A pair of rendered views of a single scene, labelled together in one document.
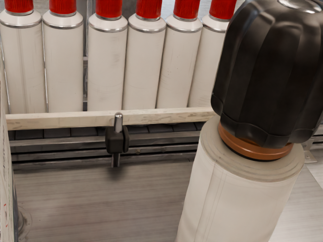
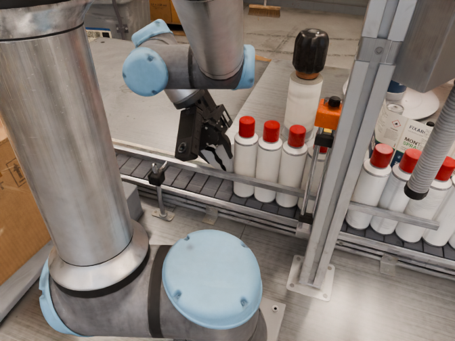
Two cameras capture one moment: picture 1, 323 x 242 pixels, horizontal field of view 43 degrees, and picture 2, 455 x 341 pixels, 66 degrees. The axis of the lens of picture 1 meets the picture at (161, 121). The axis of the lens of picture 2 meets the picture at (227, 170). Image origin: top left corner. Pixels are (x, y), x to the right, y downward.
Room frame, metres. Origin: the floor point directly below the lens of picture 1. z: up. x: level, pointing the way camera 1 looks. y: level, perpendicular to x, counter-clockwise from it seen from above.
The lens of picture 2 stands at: (1.04, 0.28, 1.48)
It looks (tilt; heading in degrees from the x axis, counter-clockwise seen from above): 41 degrees down; 218
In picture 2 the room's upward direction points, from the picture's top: straight up
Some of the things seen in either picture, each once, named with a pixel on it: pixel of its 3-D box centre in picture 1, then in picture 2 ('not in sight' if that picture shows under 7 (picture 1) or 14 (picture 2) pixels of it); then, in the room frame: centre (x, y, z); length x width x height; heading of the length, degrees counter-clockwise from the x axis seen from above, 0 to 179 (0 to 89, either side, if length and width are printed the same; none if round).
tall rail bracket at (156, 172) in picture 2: not in sight; (162, 184); (0.67, -0.20, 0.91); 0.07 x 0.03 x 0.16; 18
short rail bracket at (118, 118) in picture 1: (117, 148); not in sight; (0.42, 0.05, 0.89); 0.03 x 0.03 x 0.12; 18
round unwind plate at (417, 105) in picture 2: not in sight; (388, 95); (-0.13, 0.06, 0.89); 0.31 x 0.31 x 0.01
